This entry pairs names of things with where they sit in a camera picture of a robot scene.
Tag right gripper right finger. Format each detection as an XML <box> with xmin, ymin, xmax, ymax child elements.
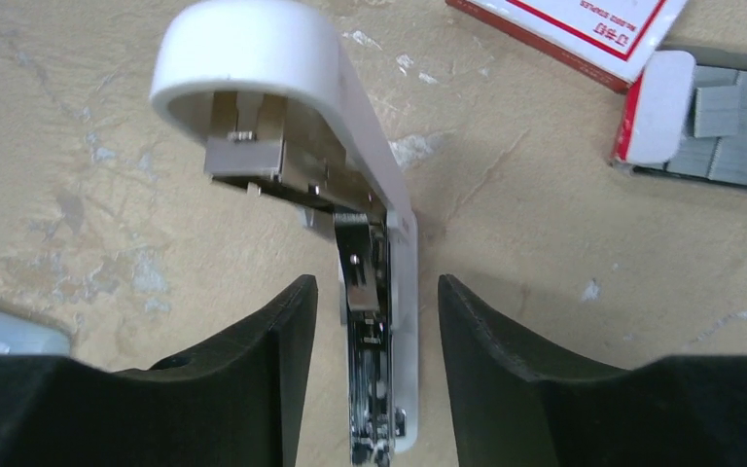
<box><xmin>438</xmin><ymin>274</ymin><xmax>747</xmax><ymax>466</ymax></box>

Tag light blue marker pen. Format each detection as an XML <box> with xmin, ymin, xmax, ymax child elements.
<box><xmin>0</xmin><ymin>311</ymin><xmax>71</xmax><ymax>356</ymax></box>

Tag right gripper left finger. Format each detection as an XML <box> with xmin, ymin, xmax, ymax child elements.
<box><xmin>0</xmin><ymin>275</ymin><xmax>318</xmax><ymax>466</ymax></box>

